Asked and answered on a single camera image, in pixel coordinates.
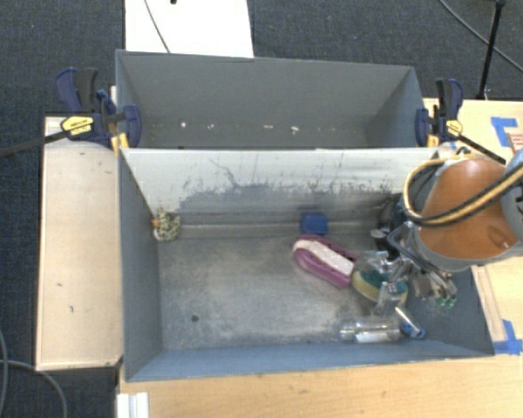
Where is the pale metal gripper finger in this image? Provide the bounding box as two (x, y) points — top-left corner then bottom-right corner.
(394, 304), (421, 333)
(373, 262), (411, 318)

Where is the yellow and green sponge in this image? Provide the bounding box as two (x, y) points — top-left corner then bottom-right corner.
(350, 267), (409, 305)

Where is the clear glass cup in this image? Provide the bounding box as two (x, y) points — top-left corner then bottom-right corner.
(356, 250), (397, 278)

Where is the clear plastic bottle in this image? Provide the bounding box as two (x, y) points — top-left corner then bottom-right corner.
(338, 316), (426, 344)

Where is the purple and white brush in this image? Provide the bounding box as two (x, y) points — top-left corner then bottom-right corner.
(291, 234), (359, 290)

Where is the blue block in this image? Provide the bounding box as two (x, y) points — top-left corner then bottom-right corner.
(299, 212), (329, 236)

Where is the grey metal bin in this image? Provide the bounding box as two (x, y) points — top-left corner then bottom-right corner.
(114, 49), (496, 383)

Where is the spotted toy frog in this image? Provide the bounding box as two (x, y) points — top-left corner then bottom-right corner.
(151, 209), (182, 242)

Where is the pale wood board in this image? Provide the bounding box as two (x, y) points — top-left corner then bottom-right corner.
(35, 117), (124, 371)

